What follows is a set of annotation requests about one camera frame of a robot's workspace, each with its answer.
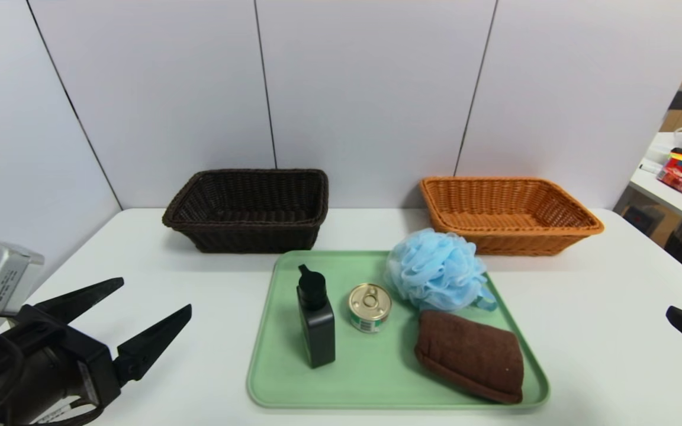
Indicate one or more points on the small round tin can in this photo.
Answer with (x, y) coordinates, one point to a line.
(369, 305)

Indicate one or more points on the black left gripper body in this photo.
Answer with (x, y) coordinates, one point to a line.
(83, 357)

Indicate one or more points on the red colourful box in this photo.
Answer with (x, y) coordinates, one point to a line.
(677, 171)

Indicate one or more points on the dark brown wicker basket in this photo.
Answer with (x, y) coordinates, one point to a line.
(246, 236)

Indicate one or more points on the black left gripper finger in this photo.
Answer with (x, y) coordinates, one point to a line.
(80, 299)
(151, 343)

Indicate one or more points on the white side table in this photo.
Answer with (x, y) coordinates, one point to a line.
(666, 198)

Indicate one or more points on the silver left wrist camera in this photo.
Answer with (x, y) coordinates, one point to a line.
(6, 275)

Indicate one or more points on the blue mesh bath loofah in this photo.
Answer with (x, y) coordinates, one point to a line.
(436, 272)

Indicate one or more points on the black pump bottle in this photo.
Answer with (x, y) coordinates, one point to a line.
(317, 331)

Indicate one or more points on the green plastic tray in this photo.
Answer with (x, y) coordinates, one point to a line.
(370, 367)

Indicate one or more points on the brown microfiber towel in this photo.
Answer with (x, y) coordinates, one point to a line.
(471, 355)

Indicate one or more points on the orange wicker basket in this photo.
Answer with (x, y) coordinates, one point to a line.
(507, 239)

